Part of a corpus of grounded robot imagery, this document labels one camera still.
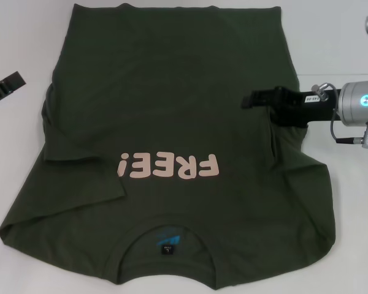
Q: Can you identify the dark green FREE t-shirt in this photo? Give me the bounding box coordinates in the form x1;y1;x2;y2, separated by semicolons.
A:
0;3;338;273

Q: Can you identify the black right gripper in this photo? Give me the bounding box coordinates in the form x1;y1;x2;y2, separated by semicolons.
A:
241;86;341;128

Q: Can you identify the gray right gripper cable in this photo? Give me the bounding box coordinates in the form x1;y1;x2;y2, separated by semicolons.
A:
312;82;368;150

